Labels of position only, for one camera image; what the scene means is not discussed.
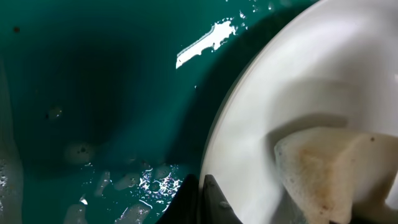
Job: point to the yellow sponge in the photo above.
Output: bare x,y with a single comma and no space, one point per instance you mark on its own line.
333,174

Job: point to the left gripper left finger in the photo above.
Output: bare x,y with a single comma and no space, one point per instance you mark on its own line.
183,207

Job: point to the teal plastic tray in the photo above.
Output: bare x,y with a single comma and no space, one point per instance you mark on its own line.
112,100

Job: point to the white plate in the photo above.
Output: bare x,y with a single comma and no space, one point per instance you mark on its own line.
333,66

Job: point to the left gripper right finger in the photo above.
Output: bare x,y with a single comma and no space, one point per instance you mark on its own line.
215,209

